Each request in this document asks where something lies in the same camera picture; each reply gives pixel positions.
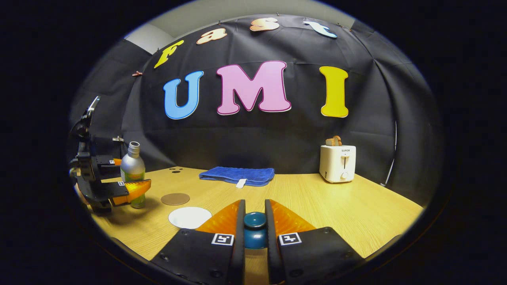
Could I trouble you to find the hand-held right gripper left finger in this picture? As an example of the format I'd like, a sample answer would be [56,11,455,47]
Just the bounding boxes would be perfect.
[149,199,246,285]

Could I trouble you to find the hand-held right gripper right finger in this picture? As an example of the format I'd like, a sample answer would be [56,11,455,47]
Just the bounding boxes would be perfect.
[265,199,365,285]

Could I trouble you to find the teal teacup lid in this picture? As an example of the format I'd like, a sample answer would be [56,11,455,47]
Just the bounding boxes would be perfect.
[244,212,267,250]

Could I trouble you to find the silver green water bottle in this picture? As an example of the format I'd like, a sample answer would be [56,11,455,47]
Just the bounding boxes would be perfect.
[120,141,146,209]

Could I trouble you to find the round brown coaster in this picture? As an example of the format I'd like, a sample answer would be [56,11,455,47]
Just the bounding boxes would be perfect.
[161,193,191,206]

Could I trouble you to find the folded blue towel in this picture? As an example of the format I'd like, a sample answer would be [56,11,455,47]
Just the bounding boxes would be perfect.
[199,166,275,187]

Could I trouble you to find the cream toaster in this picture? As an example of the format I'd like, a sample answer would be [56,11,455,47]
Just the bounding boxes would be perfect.
[319,145,356,183]

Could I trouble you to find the black backdrop cloth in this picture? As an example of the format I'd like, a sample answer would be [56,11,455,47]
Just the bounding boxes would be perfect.
[69,14,442,206]

